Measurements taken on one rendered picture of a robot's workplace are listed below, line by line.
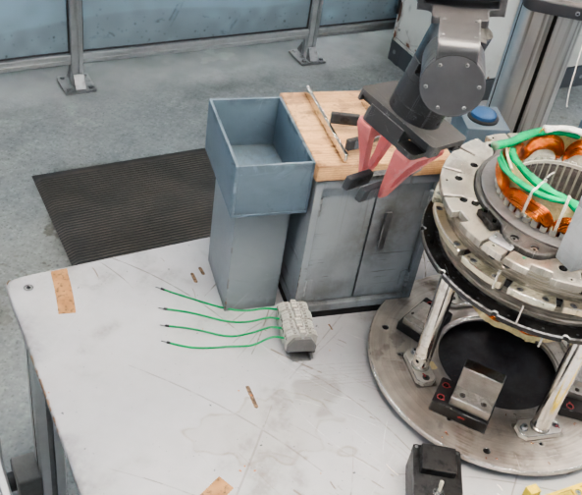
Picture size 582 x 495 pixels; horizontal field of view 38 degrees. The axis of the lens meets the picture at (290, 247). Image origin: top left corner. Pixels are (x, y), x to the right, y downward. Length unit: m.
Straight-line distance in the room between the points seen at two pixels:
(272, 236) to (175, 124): 1.98
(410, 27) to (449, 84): 2.93
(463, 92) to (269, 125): 0.56
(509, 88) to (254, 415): 0.74
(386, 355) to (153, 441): 0.36
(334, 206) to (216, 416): 0.33
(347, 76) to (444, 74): 2.90
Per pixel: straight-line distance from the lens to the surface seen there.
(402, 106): 0.84
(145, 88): 3.36
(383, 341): 1.26
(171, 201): 2.75
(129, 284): 1.32
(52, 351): 1.23
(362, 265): 1.27
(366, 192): 0.88
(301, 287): 1.25
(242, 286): 1.26
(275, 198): 1.13
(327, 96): 1.27
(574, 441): 1.24
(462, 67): 0.74
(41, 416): 1.50
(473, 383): 1.18
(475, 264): 1.02
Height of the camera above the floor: 1.68
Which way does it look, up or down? 40 degrees down
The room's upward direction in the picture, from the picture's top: 10 degrees clockwise
